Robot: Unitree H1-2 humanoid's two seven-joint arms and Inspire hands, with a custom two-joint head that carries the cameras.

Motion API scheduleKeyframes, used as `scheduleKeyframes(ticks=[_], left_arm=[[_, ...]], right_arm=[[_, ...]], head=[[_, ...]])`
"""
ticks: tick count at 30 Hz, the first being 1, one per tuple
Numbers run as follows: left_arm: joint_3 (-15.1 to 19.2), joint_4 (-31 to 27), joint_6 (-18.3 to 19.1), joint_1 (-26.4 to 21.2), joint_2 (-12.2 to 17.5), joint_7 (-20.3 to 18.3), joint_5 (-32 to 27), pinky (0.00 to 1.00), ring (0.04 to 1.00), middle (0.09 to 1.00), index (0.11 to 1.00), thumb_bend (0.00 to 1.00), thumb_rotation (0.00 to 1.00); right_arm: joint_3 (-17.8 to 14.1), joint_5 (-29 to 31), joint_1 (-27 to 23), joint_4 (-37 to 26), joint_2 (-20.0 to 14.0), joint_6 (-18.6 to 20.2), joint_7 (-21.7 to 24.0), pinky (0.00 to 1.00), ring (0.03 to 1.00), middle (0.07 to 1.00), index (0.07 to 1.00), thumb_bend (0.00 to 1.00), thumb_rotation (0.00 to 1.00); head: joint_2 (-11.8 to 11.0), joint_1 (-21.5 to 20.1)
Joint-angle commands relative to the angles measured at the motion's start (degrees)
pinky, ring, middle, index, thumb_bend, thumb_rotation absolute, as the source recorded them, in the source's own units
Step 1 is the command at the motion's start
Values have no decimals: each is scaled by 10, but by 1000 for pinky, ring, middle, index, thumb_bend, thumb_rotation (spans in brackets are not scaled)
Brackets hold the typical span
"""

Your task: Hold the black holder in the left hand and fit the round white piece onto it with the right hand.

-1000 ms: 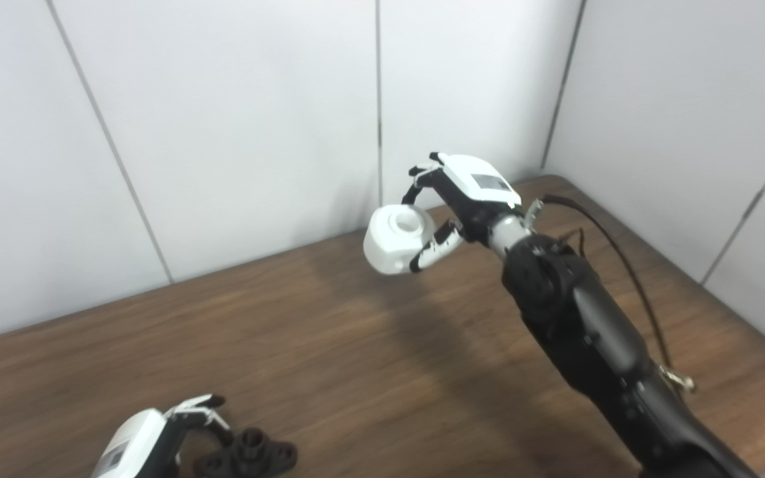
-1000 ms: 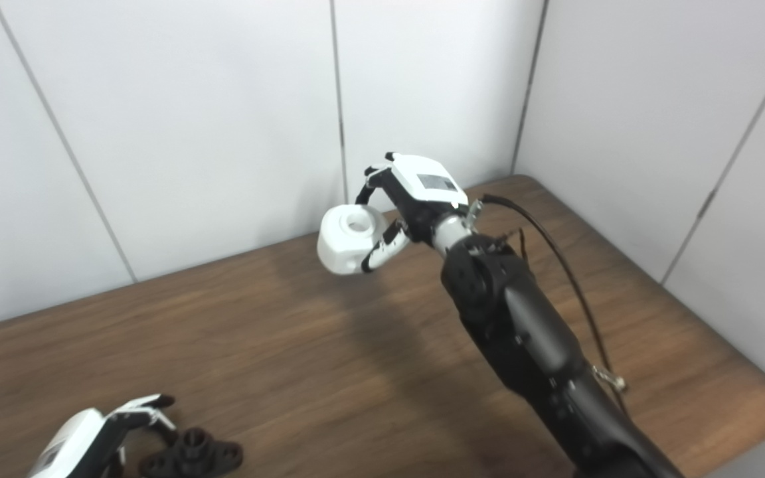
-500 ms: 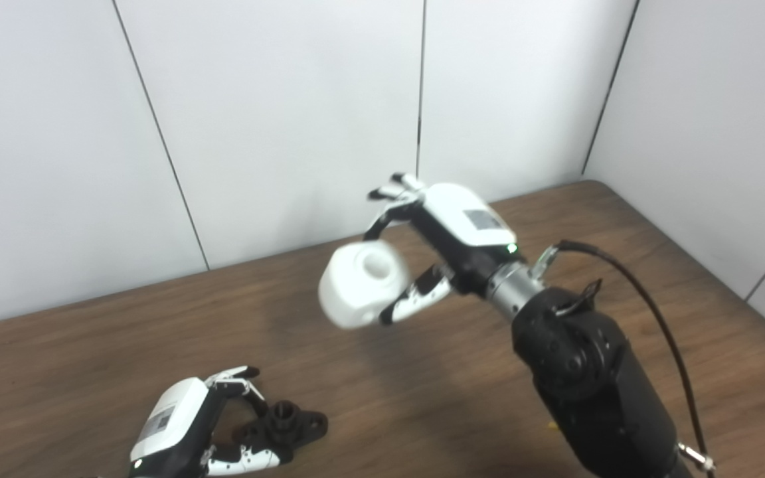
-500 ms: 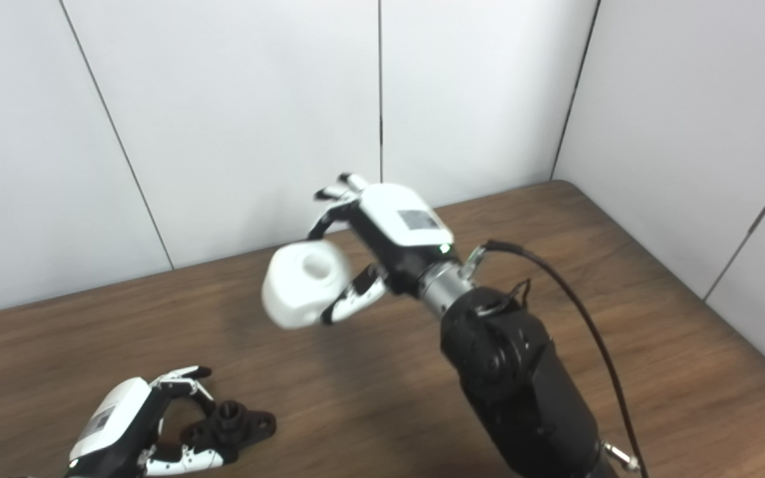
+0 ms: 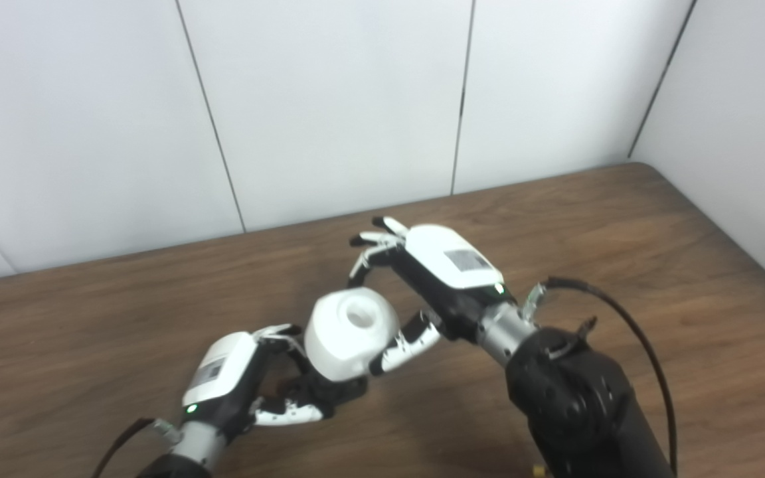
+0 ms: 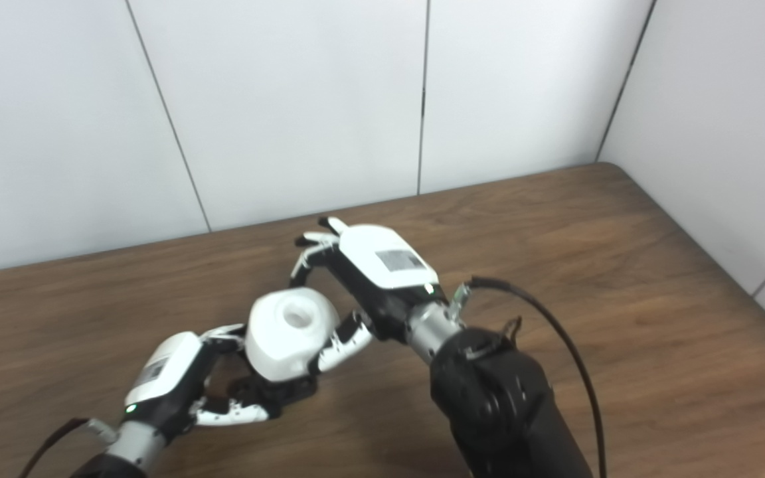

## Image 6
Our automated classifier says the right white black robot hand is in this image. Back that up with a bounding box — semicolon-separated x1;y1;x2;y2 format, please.
290;216;440;372

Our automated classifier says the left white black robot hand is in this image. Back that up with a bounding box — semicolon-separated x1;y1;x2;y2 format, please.
124;324;284;439

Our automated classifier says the black flanged holder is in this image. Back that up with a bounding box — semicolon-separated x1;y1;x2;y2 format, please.
223;362;320;416

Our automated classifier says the white block with holes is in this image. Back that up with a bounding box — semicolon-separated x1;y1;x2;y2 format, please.
244;287;341;383

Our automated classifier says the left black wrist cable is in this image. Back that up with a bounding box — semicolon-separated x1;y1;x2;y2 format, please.
17;417;91;478

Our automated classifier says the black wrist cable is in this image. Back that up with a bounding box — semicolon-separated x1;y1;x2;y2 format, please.
17;417;91;478
469;276;608;478

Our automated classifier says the right thin arm wire loop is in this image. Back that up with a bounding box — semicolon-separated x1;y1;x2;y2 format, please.
466;317;524;360

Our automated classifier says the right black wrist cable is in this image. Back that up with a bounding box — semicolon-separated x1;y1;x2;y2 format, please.
469;276;608;478

